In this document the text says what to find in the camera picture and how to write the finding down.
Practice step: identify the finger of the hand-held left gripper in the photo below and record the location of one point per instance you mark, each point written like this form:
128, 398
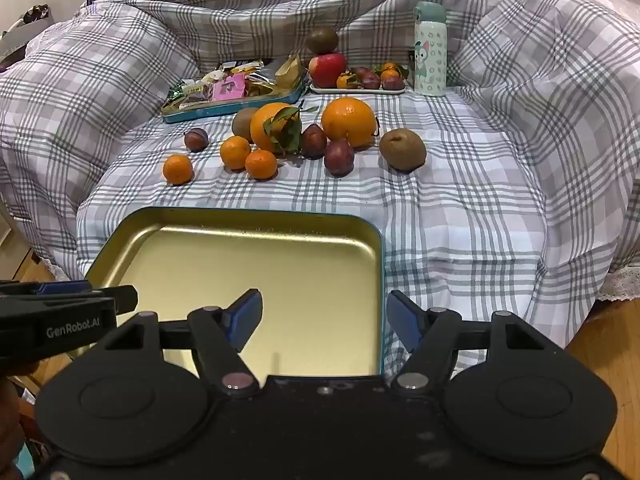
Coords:
60, 327
60, 288

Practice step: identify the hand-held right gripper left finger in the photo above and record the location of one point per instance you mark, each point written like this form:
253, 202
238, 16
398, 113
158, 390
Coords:
245, 317

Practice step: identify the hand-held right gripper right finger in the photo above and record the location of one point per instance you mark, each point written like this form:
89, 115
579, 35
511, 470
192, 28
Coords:
405, 317

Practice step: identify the gold tray with teal rim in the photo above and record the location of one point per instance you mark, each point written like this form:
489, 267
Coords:
250, 270

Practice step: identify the dark red plum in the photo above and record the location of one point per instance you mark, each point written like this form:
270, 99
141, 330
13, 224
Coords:
196, 139
370, 80
393, 83
313, 141
340, 156
358, 71

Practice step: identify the grey plaid blanket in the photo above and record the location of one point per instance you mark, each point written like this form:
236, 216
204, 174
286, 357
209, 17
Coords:
475, 210

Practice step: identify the brown kiwi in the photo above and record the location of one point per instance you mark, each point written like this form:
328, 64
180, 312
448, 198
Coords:
242, 122
402, 149

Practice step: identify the large orange with leaves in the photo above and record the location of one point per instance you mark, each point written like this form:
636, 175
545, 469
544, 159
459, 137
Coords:
265, 127

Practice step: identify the teal tin snack tray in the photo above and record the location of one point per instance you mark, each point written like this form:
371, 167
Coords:
225, 110

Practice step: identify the white lace-edged sheet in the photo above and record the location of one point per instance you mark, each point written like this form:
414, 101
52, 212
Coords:
622, 282

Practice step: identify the pink snack packet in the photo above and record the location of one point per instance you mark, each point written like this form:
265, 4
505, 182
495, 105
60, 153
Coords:
229, 87

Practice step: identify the white rectangular plate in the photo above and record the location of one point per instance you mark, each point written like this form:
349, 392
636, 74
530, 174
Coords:
360, 91

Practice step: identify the pile of wrapped snacks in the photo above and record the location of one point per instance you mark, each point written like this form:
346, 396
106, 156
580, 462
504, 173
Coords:
200, 89

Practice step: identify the mandarin with leaves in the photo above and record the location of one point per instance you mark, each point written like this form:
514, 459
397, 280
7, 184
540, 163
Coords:
345, 81

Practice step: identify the grey board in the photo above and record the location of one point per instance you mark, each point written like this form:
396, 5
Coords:
20, 40

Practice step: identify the red apple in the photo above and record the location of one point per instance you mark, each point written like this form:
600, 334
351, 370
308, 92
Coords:
327, 69

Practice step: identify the cartoon print water bottle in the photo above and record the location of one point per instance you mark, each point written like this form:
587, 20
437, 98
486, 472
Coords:
431, 50

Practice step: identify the dark patterned object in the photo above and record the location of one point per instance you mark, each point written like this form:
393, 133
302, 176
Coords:
35, 12

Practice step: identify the dark round fruit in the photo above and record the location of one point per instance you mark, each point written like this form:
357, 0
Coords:
322, 40

